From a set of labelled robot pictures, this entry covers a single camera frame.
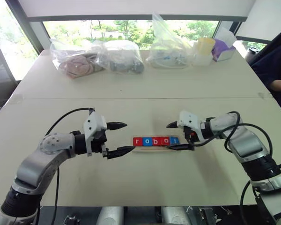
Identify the red letter o block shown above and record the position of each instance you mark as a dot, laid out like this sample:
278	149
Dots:
165	141

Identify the wooden block tray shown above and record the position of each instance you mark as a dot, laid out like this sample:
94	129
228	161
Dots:
150	149

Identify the pale yellow cup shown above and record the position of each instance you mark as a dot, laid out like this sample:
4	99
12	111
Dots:
206	45

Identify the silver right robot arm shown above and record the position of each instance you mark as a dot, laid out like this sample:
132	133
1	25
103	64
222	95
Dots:
248	143

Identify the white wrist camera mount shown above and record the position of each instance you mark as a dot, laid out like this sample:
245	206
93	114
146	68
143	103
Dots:
93	124
188	118

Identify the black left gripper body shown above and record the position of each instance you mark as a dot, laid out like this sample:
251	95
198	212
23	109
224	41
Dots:
99	140

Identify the person in dark clothing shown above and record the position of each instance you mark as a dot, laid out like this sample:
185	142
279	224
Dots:
271	65

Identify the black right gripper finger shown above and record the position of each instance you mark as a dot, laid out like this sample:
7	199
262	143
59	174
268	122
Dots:
180	147
172	125

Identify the blue tile letter t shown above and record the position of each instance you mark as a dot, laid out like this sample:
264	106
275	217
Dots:
174	141

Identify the plastic bag with grey items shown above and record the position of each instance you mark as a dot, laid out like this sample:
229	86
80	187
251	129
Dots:
126	65

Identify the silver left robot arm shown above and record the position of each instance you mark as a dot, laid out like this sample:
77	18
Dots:
37	164

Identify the tall clear plastic bag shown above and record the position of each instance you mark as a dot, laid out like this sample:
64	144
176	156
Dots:
166	54

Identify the purple white tissue box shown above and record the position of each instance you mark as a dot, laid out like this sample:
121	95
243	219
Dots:
221	51

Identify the red tile letter r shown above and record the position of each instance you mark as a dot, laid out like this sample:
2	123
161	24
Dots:
137	141

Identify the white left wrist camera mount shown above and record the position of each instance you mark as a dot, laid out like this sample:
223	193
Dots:
93	124

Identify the red tile letter b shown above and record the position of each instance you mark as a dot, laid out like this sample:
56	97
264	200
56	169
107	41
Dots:
156	141

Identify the plastic bag with pink cloth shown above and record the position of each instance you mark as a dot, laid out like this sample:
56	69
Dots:
75	66

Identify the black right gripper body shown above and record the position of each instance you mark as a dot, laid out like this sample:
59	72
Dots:
189	134

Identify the blue tile letter o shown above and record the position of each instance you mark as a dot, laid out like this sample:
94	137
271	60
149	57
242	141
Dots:
146	141

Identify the silver rounded robot leg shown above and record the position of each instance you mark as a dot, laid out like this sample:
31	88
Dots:
110	215
175	216

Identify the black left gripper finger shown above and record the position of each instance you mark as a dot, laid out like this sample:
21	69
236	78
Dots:
119	152
117	125

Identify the dark drink bottle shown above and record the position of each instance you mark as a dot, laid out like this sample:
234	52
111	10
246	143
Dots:
251	55

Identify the black mesh chair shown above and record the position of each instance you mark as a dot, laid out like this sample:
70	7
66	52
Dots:
2	91

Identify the metal table clamp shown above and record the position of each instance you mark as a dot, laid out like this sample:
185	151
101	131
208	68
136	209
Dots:
71	220
207	214

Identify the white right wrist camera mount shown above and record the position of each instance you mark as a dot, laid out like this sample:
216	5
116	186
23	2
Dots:
188	118

